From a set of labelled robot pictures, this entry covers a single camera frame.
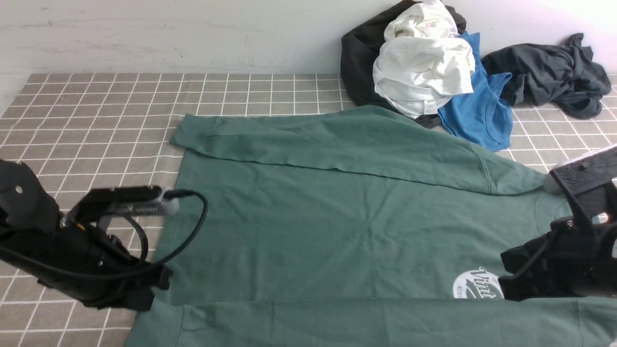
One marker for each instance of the green long-sleeved shirt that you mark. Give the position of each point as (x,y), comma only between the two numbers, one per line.
(357,229)

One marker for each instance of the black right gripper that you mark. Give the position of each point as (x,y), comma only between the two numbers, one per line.
(569,261)

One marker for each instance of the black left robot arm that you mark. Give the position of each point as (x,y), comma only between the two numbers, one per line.
(29,214)

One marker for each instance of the blue shirt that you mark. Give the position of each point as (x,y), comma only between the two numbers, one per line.
(483,116)

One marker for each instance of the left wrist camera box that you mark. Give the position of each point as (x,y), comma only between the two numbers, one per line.
(100,205)

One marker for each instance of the white crumpled shirt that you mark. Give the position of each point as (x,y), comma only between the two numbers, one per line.
(424,61)

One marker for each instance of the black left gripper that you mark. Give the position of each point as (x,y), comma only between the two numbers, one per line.
(97,270)

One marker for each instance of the black garment under pile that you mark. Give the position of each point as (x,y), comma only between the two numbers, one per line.
(360,48)

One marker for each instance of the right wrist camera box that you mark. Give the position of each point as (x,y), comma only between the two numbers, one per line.
(587,182)

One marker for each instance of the dark grey crumpled shirt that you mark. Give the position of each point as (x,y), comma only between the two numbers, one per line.
(564,75)

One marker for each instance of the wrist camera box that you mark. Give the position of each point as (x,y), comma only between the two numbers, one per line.
(100,205)
(587,182)

